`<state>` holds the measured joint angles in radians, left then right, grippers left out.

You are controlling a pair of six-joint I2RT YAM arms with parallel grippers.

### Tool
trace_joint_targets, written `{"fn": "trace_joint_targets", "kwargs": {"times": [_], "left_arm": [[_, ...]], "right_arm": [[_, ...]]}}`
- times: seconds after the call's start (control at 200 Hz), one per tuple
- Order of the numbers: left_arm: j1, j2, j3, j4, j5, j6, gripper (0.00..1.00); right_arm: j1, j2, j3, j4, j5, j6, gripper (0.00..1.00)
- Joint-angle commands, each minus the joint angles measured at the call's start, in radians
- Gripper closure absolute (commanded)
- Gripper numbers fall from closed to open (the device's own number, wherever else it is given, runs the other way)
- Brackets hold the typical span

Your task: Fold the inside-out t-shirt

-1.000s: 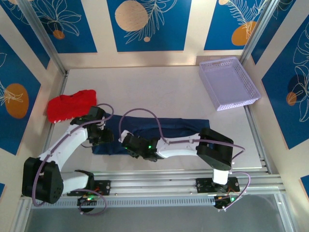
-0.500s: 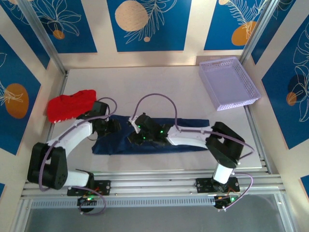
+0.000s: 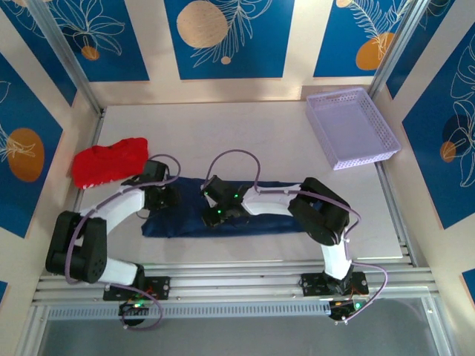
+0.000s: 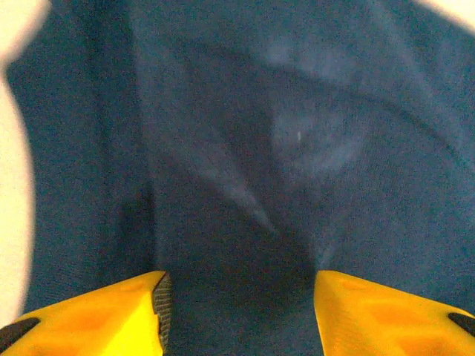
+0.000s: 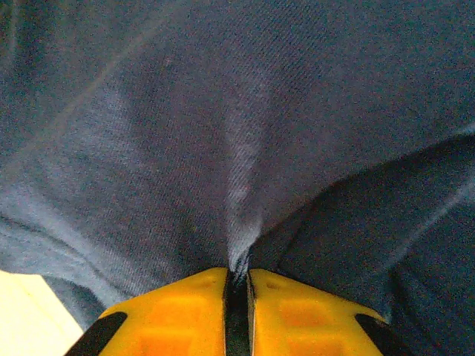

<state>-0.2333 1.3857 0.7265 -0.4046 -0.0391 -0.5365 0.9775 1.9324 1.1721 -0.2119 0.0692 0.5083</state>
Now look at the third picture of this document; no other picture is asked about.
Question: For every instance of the navy blue t-shirt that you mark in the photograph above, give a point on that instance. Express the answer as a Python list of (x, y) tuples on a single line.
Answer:
[(185, 222)]

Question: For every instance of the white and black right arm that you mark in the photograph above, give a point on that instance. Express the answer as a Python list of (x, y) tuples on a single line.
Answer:
[(271, 200)]

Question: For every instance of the circuit board with green light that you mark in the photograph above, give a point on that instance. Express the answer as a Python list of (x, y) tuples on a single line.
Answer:
[(349, 308), (135, 308)]

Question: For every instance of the lavender perforated plastic basket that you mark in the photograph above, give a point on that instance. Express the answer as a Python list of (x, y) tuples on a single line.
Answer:
[(352, 122)]

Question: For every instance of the red folded t-shirt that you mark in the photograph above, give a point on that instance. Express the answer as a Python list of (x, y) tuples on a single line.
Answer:
[(107, 163)]

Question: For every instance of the aluminium frame post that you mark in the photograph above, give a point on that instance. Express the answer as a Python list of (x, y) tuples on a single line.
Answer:
[(439, 330), (31, 333), (67, 55), (401, 44)]

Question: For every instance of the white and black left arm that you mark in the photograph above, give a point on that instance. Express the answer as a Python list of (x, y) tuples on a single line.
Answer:
[(118, 204)]

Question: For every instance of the aluminium side rail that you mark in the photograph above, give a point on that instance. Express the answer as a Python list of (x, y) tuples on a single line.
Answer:
[(97, 128), (397, 222)]

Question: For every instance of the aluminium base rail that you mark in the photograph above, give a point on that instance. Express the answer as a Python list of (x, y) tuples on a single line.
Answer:
[(237, 285)]

